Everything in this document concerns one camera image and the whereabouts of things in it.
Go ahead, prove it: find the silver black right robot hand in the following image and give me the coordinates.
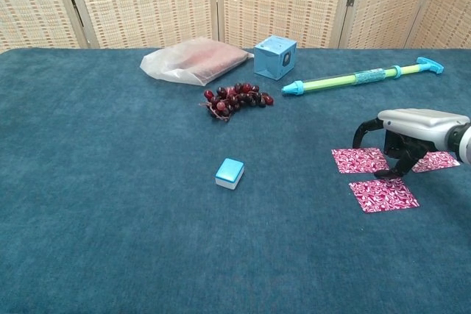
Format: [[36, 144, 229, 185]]
[[352, 108, 471, 179]]

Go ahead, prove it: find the red patterned cloth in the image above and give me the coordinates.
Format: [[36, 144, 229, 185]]
[[348, 176, 420, 215]]

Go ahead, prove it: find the green blue water squirter toy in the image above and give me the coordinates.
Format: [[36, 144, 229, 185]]
[[281, 56, 445, 97]]

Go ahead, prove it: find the light blue cube box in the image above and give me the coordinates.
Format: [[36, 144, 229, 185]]
[[253, 35, 297, 81]]

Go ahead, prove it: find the dark red grape bunch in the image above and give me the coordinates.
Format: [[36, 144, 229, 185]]
[[199, 82, 275, 123]]

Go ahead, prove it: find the small blue white tile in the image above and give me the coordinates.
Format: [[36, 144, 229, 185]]
[[214, 157, 245, 190]]

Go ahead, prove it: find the clear bag with pink cloth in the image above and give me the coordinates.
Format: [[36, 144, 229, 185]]
[[139, 36, 255, 86]]

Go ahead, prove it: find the blue felt table cover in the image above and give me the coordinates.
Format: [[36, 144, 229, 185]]
[[0, 47, 471, 314]]

